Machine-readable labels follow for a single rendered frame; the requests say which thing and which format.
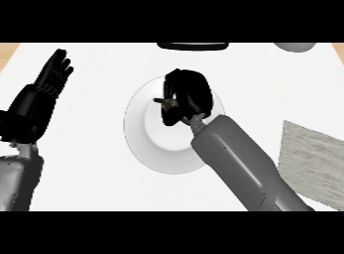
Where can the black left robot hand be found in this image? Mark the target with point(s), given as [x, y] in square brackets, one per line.
[32, 109]

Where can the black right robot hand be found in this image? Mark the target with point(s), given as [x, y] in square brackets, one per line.
[190, 92]

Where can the dark eggplant with brown stem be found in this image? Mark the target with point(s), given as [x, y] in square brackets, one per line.
[167, 103]

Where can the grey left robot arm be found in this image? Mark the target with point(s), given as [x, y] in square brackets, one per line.
[7, 182]

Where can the white round plate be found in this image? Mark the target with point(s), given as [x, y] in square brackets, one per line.
[152, 139]

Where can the grey woven placemat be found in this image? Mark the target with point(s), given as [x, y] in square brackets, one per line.
[314, 168]

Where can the black flat object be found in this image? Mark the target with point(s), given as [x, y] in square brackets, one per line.
[192, 46]

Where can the grey rounded object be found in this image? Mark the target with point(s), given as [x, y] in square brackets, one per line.
[295, 46]

